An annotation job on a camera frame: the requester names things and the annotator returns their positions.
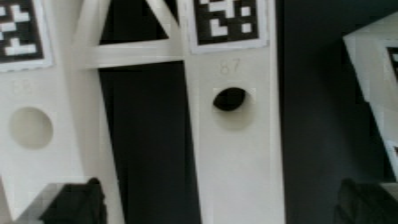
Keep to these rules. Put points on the white chair leg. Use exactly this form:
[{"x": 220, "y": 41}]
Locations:
[{"x": 371, "y": 47}]

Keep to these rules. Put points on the white chair back frame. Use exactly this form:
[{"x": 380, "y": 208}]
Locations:
[{"x": 138, "y": 103}]

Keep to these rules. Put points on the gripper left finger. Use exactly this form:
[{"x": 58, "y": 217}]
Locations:
[{"x": 76, "y": 207}]

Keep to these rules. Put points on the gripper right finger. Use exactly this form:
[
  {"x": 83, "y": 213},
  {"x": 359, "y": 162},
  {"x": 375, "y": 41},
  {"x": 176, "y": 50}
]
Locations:
[{"x": 366, "y": 203}]

